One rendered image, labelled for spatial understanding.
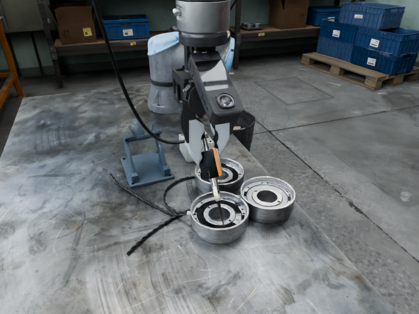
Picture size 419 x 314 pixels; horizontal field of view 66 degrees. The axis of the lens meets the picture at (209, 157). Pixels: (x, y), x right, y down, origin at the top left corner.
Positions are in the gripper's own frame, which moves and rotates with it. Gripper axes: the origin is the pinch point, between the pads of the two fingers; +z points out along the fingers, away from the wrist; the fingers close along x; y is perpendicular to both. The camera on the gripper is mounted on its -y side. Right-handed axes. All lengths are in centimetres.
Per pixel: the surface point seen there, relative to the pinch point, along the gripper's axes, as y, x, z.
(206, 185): 5.3, -1.7, 10.0
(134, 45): 340, -50, 53
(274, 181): 1.3, -15.1, 10.0
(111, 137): 40.4, 12.6, 13.3
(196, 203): 0.8, 2.1, 10.0
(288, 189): -2.0, -16.4, 10.0
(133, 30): 350, -52, 39
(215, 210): -1.1, -0.9, 11.1
